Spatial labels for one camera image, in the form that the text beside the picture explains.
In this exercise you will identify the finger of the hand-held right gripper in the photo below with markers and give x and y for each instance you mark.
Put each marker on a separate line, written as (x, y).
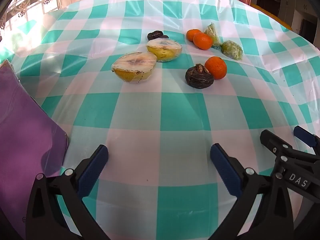
(303, 133)
(271, 140)

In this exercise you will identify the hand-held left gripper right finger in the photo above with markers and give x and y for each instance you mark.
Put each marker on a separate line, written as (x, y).
(225, 170)

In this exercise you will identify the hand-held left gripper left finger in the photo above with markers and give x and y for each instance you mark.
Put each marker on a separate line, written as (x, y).
(93, 166)

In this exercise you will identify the purple cardboard box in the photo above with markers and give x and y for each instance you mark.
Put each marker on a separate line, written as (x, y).
(23, 140)

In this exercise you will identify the orange mandarin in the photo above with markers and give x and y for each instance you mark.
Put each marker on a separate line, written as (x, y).
(193, 35)
(203, 41)
(216, 67)

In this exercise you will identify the large dark brown fruit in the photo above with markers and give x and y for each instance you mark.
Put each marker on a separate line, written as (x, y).
(199, 77)

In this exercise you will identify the plastic-wrapped round green fruit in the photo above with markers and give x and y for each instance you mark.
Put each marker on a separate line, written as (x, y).
(232, 50)

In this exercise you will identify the plastic-wrapped pear half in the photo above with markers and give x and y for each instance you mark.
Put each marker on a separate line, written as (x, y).
(133, 66)
(163, 50)

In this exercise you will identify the teal checked tablecloth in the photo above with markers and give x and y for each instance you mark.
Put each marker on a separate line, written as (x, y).
(160, 117)

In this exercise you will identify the yellow object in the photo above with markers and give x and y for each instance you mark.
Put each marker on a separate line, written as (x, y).
(275, 16)

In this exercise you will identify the plastic-wrapped green fruit wedge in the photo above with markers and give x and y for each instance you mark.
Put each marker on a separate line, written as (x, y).
(212, 33)

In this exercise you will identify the white cabinet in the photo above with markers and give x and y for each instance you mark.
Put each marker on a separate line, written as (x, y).
(293, 7)

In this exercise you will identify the small dark brown fruit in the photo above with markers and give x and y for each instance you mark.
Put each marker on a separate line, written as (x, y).
(155, 35)

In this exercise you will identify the floral lace curtain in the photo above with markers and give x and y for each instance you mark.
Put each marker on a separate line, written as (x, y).
(32, 2)

